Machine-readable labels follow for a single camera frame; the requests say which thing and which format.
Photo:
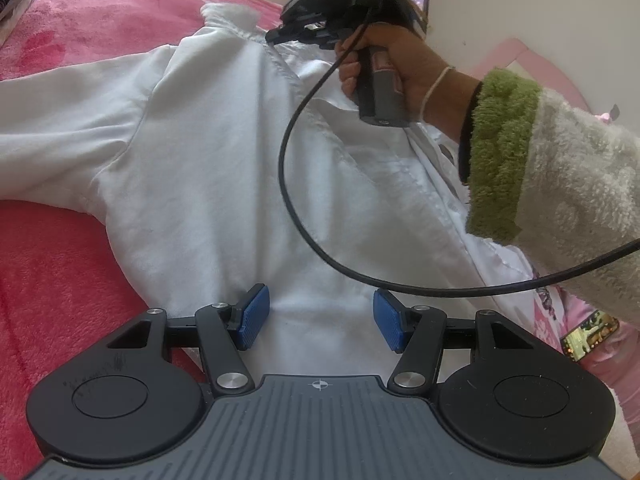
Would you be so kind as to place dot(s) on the smartphone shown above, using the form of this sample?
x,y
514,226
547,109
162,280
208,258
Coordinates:
x,y
590,335

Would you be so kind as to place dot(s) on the pink headboard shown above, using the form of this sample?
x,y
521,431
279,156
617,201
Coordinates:
x,y
515,50

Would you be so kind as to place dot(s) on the white shirt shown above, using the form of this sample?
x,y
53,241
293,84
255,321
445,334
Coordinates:
x,y
200,160

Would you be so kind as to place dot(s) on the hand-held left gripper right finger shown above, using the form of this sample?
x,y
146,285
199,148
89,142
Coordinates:
x,y
390,322

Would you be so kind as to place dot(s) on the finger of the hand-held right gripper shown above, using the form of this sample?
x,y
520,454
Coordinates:
x,y
295,35

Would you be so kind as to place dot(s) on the person's right forearm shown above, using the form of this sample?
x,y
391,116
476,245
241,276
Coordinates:
x,y
550,170

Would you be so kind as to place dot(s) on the pink floral blanket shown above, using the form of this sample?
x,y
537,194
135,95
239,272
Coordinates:
x,y
50,285

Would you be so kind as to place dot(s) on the person's right hand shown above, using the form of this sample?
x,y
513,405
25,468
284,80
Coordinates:
x,y
415,70

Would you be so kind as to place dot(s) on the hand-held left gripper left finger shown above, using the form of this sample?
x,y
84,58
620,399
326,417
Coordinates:
x,y
252,317

